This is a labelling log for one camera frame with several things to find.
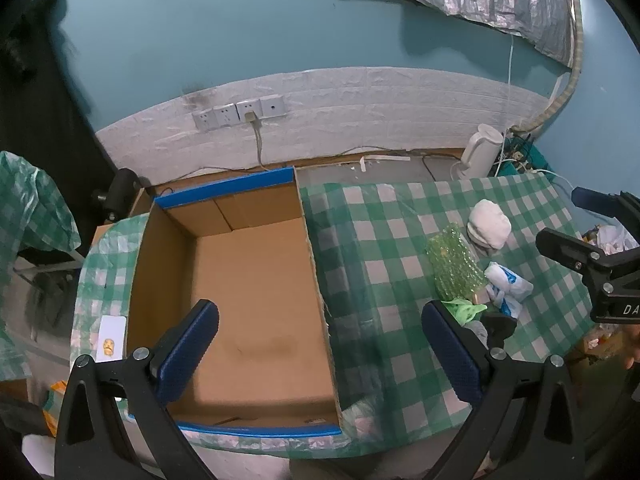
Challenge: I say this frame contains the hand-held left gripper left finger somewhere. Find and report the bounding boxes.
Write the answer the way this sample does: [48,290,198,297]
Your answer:
[54,299,221,480]

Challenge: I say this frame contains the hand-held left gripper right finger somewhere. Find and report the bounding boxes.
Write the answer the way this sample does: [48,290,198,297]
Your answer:
[421,300,586,480]

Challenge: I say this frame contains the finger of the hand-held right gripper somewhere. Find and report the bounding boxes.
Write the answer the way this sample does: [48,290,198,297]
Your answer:
[535,228,620,296]
[571,186,640,231]

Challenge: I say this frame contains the light grey sock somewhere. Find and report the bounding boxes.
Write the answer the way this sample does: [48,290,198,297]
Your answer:
[465,320,491,348]

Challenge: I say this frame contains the black sock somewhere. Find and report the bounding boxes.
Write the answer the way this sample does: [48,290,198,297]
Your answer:
[482,310,518,348]

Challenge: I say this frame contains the white blue plastic bag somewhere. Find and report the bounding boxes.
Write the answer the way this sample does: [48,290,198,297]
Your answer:
[484,261,534,318]

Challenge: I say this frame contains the blue-edged cardboard box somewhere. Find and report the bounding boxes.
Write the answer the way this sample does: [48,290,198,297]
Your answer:
[122,166,346,437]

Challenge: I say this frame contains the person's right hand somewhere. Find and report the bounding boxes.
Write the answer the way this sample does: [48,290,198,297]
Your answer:
[624,327,640,372]

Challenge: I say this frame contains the snack packets on floor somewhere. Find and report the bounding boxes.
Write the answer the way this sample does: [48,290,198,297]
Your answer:
[582,225,640,261]

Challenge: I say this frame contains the teal container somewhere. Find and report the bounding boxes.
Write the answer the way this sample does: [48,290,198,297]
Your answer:
[500,132,553,178]

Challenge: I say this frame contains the white card yellow print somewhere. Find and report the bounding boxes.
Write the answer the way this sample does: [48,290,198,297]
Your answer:
[96,316,126,363]

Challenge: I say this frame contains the green checkered tablecloth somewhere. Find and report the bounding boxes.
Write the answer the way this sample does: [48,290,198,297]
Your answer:
[70,177,608,461]

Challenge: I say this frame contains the white electric kettle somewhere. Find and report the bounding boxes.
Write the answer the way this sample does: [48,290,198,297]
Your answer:
[452,123,503,181]

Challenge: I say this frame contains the striped pipe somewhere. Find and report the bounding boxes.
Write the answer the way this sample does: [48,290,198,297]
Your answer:
[517,0,586,133]

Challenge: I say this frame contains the orange packet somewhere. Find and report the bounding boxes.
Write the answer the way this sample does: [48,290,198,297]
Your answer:
[42,380,68,436]

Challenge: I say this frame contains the black cylinder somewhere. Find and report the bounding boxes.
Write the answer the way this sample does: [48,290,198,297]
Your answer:
[91,169,141,223]

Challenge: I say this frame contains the white plastic strip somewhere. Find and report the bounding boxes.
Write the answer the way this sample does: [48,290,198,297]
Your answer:
[359,155,412,171]

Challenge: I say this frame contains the white power cable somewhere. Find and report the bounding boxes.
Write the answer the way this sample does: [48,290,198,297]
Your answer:
[530,167,578,193]

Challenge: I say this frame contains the thin white hanging cable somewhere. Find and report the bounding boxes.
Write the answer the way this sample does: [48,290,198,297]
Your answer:
[504,34,516,133]

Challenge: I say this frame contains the beige plug cable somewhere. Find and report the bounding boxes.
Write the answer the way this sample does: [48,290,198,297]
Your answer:
[243,111,266,170]

